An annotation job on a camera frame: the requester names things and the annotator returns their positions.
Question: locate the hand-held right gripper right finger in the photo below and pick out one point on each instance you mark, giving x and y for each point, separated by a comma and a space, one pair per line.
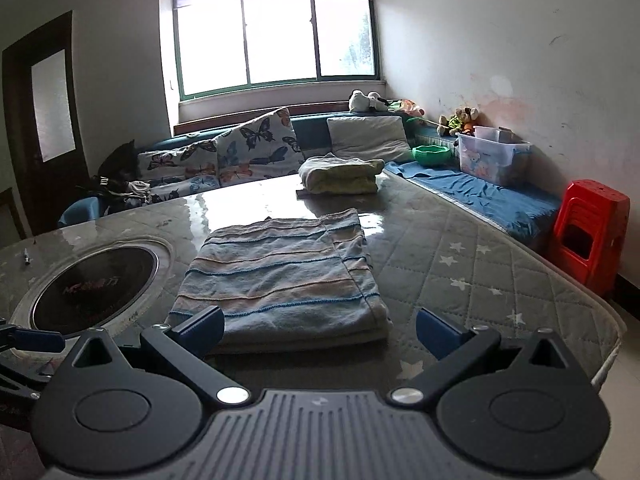
438, 333

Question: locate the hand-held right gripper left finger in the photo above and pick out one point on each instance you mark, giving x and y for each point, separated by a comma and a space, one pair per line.
202, 330

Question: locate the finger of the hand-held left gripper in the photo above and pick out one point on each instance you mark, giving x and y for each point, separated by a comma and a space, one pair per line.
35, 341
17, 381

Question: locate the blue beige striped towel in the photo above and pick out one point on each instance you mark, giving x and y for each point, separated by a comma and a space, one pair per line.
280, 270

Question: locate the folded beige green towel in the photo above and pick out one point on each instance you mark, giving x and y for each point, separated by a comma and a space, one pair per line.
340, 175

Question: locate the round black induction hob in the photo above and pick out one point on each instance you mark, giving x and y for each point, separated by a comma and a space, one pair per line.
95, 285

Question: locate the small metal object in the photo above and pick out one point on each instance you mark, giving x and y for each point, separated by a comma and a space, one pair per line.
26, 259

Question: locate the blue chair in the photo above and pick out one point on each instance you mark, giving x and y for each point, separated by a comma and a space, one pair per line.
80, 211

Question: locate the blue corner sofa bench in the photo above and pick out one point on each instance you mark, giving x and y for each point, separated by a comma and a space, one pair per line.
475, 197

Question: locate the pile of dark clothes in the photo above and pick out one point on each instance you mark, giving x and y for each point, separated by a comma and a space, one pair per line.
120, 192

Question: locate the small butterfly print pillow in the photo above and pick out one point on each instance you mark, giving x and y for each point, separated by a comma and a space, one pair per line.
180, 166

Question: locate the small dark flat object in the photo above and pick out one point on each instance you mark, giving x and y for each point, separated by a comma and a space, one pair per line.
301, 193

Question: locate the green plastic basin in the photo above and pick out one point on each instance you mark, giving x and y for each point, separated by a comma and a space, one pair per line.
430, 156

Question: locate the clear plastic storage box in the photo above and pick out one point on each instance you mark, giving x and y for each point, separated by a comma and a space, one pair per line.
492, 160

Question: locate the red plastic stool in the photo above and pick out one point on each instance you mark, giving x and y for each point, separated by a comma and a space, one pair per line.
595, 230

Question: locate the black bag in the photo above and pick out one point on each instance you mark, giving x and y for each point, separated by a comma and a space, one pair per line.
117, 162

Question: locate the large butterfly print pillow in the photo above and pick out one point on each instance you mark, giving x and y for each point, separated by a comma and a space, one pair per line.
260, 147

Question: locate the white grey cushion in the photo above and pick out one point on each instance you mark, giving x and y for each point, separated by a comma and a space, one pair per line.
367, 137

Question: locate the brown green plush toys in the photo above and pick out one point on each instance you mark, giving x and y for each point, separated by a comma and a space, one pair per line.
460, 121

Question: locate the dark wooden door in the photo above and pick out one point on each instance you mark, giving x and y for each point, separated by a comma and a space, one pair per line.
45, 125

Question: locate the green orange toys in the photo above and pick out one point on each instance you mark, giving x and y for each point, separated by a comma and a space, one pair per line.
407, 107

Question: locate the white plush toy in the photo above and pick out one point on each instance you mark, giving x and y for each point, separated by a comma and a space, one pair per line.
367, 102

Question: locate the green framed window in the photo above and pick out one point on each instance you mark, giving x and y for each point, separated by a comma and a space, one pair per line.
280, 45

